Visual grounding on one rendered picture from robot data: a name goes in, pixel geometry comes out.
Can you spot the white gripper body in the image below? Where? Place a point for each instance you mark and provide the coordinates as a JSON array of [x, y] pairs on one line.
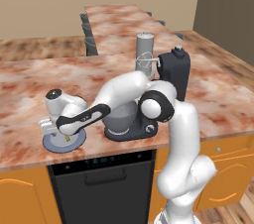
[[48, 127]]

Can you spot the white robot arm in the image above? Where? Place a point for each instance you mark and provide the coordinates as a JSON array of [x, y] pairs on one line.
[[183, 125]]

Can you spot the small yellow butter piece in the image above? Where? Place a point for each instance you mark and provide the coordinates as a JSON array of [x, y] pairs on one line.
[[67, 138]]

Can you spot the grey mixer bowl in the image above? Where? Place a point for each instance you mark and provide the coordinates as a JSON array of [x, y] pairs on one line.
[[120, 119]]

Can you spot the black stand mixer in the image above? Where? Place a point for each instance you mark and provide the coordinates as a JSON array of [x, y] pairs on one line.
[[177, 69]]

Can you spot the grey-blue round plate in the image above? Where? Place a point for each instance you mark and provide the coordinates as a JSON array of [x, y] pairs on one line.
[[53, 144]]

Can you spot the orange cupboard door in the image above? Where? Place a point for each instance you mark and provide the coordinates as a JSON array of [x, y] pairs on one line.
[[231, 181], [23, 201]]

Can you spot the black dishwasher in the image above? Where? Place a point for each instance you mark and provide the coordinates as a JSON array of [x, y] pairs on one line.
[[105, 198]]

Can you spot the narrow orange cupboard panel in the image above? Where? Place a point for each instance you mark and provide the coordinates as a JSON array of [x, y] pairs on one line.
[[160, 165]]

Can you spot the grey cylindrical canister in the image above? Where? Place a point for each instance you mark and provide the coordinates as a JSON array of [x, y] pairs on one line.
[[145, 44]]

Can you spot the grey drawer knob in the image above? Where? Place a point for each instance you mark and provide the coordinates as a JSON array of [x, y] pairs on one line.
[[218, 149]]

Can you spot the orange drawer front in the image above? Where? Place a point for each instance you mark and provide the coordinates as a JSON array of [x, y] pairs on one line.
[[231, 147]]

